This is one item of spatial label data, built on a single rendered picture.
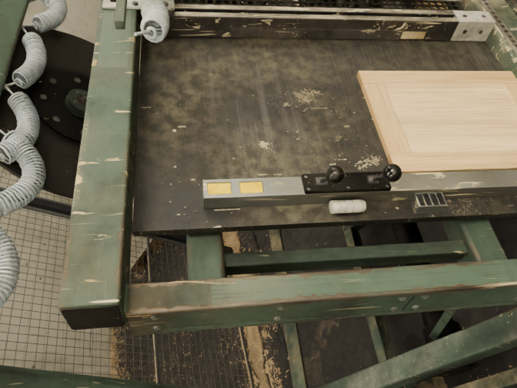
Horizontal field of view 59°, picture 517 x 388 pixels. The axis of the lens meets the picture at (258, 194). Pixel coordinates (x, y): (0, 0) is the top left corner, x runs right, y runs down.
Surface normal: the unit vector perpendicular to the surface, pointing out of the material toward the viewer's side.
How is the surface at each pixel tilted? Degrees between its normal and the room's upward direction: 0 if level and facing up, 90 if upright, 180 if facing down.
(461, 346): 0
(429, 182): 59
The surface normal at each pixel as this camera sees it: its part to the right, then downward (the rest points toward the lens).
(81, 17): 0.22, 0.70
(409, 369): -0.80, -0.27
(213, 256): 0.10, -0.59
